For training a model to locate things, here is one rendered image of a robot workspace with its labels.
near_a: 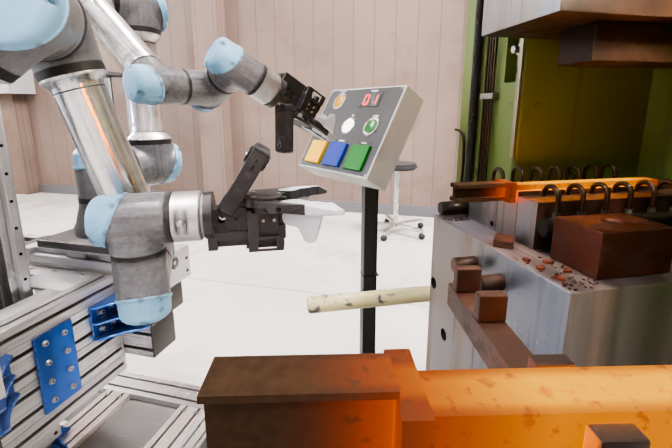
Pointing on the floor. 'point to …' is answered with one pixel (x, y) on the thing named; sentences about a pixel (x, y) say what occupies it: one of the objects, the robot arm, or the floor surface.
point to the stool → (398, 203)
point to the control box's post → (367, 265)
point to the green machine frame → (555, 110)
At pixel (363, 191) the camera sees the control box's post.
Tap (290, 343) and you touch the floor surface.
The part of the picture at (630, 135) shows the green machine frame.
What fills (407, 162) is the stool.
